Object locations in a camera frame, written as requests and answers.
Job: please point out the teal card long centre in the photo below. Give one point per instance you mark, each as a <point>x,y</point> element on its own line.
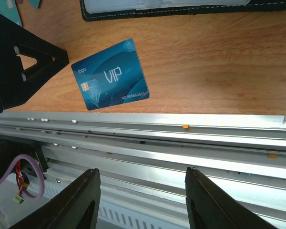
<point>9,10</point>

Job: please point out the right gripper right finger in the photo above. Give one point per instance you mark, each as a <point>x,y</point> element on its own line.
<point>209,207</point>

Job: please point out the aluminium rail frame front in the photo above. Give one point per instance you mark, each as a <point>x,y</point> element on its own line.
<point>245,155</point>

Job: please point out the blue card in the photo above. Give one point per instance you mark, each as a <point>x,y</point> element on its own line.
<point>111,77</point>

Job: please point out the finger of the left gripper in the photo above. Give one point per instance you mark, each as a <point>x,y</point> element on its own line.
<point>27,62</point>

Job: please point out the black leather card holder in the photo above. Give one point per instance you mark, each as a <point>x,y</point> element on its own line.
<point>101,10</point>

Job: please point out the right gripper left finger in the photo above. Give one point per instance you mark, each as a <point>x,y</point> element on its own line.
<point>76,207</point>

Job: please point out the grey slotted cable duct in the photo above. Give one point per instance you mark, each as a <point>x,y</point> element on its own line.
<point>125,209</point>

